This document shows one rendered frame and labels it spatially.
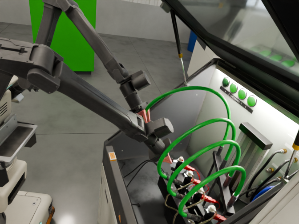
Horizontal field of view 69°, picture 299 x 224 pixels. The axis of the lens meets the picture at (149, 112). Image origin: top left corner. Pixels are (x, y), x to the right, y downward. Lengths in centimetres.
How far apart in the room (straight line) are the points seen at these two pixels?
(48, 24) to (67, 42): 290
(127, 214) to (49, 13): 90
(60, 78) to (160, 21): 703
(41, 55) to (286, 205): 70
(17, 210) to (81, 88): 135
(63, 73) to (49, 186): 177
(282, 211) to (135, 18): 696
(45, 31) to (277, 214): 108
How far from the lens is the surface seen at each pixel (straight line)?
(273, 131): 96
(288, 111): 89
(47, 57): 58
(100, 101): 64
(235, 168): 71
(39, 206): 182
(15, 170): 134
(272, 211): 72
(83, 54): 410
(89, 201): 214
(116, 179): 105
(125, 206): 97
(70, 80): 59
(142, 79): 89
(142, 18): 737
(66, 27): 396
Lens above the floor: 175
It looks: 32 degrees down
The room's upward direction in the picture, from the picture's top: 12 degrees clockwise
